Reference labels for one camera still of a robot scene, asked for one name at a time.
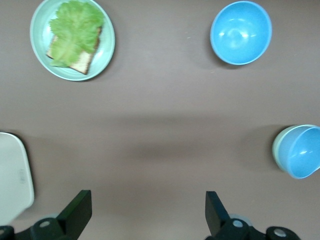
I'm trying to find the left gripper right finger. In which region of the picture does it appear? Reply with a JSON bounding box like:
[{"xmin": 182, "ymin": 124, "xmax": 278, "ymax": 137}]
[{"xmin": 205, "ymin": 191, "xmax": 300, "ymax": 240}]

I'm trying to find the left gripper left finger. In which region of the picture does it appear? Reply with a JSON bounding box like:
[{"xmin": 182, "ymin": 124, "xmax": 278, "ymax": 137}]
[{"xmin": 27, "ymin": 189, "xmax": 93, "ymax": 240}]

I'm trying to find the pale green bowl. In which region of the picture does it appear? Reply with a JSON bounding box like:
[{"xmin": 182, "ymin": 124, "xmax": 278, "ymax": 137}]
[{"xmin": 271, "ymin": 124, "xmax": 316, "ymax": 173}]

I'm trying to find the blue bowl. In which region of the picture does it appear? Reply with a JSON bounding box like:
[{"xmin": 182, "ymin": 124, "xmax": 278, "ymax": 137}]
[
  {"xmin": 276, "ymin": 125, "xmax": 320, "ymax": 180},
  {"xmin": 209, "ymin": 0, "xmax": 273, "ymax": 66}
]

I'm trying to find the cream toaster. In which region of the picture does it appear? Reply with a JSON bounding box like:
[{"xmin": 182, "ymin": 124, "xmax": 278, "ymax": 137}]
[{"xmin": 0, "ymin": 131, "xmax": 35, "ymax": 226}]

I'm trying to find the toast slice under lettuce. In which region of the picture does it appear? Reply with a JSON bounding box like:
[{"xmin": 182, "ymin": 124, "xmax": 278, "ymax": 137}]
[{"xmin": 45, "ymin": 24, "xmax": 103, "ymax": 75}]

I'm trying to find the green lettuce leaf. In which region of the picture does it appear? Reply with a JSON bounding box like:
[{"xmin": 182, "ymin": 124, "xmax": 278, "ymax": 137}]
[{"xmin": 47, "ymin": 0, "xmax": 105, "ymax": 68}]

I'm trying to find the pale green plate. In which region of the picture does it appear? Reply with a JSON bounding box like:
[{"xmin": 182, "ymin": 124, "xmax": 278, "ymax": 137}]
[{"xmin": 29, "ymin": 0, "xmax": 116, "ymax": 82}]

